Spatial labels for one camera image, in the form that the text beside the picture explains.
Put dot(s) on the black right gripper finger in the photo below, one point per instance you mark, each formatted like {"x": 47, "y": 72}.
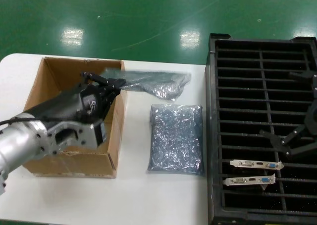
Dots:
{"x": 284, "y": 143}
{"x": 304, "y": 78}

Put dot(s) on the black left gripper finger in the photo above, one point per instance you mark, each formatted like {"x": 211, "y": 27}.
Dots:
{"x": 116, "y": 85}
{"x": 95, "y": 77}

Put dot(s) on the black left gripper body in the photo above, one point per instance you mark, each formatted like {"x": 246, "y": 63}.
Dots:
{"x": 74, "y": 106}

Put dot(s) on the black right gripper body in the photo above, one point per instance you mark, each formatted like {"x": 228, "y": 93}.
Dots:
{"x": 312, "y": 121}

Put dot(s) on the silver antistatic bag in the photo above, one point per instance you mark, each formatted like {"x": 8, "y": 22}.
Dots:
{"x": 175, "y": 140}
{"x": 161, "y": 83}

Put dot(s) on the card metal bracket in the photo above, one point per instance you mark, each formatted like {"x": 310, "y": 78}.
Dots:
{"x": 242, "y": 181}
{"x": 247, "y": 164}

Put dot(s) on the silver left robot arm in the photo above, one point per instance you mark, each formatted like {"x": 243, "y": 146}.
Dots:
{"x": 15, "y": 148}

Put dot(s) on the brown cardboard box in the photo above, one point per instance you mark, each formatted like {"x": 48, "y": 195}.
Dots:
{"x": 111, "y": 135}

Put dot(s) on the black slotted plastic container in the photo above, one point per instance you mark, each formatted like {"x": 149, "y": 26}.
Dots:
{"x": 210, "y": 111}

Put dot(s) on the flat silver antistatic bag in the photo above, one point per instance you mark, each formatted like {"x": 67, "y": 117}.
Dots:
{"x": 175, "y": 140}

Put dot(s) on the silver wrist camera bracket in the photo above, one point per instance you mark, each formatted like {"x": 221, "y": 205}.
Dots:
{"x": 71, "y": 135}

